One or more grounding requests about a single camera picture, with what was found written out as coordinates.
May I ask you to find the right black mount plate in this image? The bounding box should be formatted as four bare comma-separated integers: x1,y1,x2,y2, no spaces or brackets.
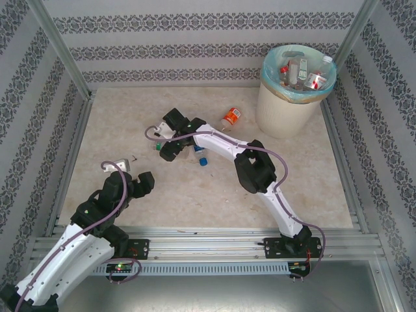
263,236,325,260

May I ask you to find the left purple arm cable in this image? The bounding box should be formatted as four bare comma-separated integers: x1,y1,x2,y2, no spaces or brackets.
12,161,142,312

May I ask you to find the green cap white label bottle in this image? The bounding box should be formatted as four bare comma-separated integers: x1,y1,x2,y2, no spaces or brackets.
152,141,196,160

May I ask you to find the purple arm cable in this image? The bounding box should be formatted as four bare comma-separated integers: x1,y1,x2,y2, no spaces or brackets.
144,126,326,280
12,161,142,312

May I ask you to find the slotted grey cable tray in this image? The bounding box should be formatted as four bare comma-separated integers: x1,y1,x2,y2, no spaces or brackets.
44,261,292,277

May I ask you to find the steel sheet panel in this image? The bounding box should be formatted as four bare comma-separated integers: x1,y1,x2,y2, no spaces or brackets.
31,274,384,312

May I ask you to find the orange label small bottle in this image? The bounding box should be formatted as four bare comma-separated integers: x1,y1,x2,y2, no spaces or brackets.
220,107,242,128

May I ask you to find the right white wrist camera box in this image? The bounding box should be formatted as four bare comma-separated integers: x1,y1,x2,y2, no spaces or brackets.
152,120,175,139

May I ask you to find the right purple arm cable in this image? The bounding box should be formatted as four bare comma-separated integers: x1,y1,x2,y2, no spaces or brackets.
144,126,326,280

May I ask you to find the aluminium side rail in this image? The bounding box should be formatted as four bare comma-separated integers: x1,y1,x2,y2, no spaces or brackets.
320,97,370,233
44,92,95,237

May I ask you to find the blue label blue cap bottle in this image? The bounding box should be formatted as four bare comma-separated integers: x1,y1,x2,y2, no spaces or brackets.
193,144,209,167

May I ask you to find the left small circuit board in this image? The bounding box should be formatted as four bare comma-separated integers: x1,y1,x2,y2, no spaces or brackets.
106,263,135,273

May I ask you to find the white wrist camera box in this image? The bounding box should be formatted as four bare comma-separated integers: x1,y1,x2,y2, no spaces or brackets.
103,158,131,174
152,120,175,139

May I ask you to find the aluminium frame post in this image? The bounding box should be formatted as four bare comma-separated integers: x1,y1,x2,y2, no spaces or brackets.
331,0,380,69
27,0,96,98

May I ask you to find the black mount plate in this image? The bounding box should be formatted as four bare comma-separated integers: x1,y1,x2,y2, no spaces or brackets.
126,239,151,261
263,236,325,260

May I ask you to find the white cap clear water bottle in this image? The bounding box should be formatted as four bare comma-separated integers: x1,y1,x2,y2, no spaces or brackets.
320,55,334,74

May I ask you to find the left black mount plate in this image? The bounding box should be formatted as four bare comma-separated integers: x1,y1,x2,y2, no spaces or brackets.
126,239,151,261

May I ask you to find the cream plastic waste bin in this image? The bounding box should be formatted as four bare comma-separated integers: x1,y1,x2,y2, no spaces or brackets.
255,81,329,139

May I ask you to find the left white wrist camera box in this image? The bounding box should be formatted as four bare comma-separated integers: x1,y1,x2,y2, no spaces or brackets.
103,158,131,174

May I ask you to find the white bin with teal liner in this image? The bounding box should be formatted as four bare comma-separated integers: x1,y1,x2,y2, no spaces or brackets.
261,45,337,105

